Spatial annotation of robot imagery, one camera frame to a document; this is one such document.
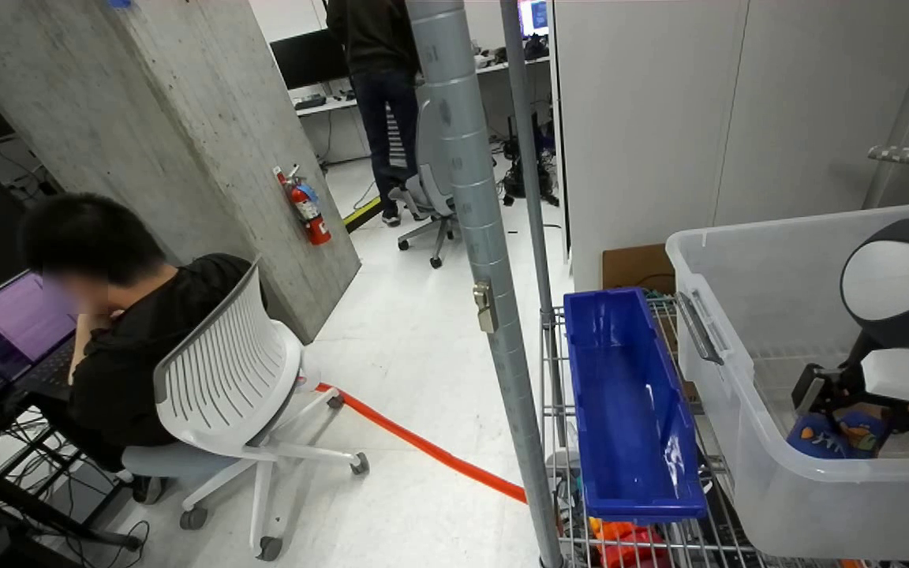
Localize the blue and orange plush toy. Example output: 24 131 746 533
787 409 891 461

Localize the clear plastic storage bin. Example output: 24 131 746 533
666 206 909 562

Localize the blue plastic bin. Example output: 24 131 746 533
563 287 709 524

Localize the orange plastic item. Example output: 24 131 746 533
587 516 670 568

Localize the cardboard box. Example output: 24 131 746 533
601 244 677 295

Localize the black gear on floor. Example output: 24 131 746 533
500 114 560 208

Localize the thin grey metal pole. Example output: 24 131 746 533
499 0 568 450

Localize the thick grey metal pipe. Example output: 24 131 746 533
406 0 565 568

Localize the grey office chair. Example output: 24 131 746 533
387 98 460 270

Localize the lit monitor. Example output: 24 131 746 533
518 0 551 39

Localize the person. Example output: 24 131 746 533
325 0 425 229
18 192 267 506

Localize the red fire extinguisher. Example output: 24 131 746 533
272 164 333 247

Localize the white desk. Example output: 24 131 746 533
294 55 555 166

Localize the white office chair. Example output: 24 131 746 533
121 256 371 562

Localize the black desk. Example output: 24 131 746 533
0 393 144 568

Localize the laptop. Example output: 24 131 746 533
0 270 81 411

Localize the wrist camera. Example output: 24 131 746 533
791 363 866 417

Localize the wire shelf cart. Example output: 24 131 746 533
540 292 909 568

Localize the yellow and black cable cover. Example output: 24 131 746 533
342 196 383 234

